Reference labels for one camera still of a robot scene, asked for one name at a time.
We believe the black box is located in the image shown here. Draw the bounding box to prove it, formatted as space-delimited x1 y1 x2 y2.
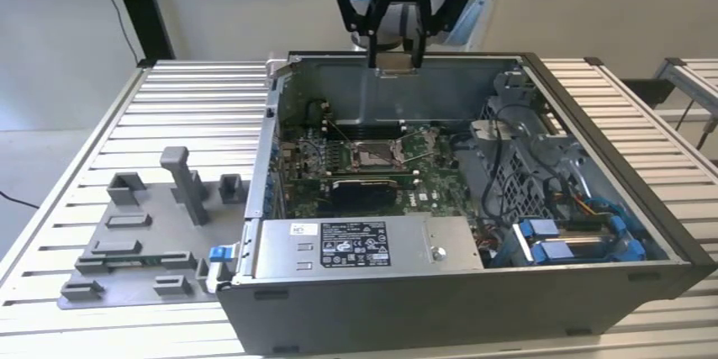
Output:
619 77 674 110

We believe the black floor cable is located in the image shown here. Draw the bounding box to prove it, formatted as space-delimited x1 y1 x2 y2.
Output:
0 189 40 209

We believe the metal locking lever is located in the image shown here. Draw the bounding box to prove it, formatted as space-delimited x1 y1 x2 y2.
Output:
403 144 447 163

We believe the grey plastic parts rack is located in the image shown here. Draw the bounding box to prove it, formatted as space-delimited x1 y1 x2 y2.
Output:
58 146 253 309

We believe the green motherboard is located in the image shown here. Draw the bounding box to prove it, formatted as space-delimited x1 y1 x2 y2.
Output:
277 121 489 225

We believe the silver power supply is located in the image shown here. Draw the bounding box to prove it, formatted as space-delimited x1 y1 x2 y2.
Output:
249 215 487 278

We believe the aluminium side table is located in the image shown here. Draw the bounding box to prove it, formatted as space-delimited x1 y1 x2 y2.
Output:
652 55 718 116

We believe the black RAM slot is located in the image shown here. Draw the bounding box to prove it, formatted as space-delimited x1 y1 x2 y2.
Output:
327 124 409 131
327 119 408 126

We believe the hard disk in blue carrier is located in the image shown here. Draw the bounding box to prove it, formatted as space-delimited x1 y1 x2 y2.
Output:
526 228 646 266
512 207 630 237
195 243 243 293

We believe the black vertical post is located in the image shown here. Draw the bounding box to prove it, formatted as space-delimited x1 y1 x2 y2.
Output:
105 0 179 61

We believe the black open PC case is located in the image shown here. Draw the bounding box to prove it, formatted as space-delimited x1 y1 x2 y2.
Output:
215 50 718 356

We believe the silver square CPU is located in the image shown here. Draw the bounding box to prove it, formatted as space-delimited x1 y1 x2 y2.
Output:
376 55 419 79

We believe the black graphics card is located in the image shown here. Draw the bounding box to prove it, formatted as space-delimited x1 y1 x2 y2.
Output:
291 172 419 216

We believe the black wire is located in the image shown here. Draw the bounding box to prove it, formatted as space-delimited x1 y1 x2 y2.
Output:
481 106 539 225

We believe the metal socket cover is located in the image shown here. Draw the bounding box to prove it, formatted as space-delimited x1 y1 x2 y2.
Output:
391 125 444 153

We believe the coloured wire bundle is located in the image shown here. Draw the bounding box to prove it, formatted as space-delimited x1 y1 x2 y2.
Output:
552 190 596 218

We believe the grey metal drive cage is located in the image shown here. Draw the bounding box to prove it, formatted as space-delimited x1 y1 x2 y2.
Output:
459 72 584 225

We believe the CPU socket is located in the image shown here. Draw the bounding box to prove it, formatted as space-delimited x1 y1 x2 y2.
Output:
349 140 397 167

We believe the thin black wall cable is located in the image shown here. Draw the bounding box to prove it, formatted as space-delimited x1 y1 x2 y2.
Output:
92 0 141 62

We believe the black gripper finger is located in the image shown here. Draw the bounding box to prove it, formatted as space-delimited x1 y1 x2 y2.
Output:
327 0 401 69
404 0 481 69

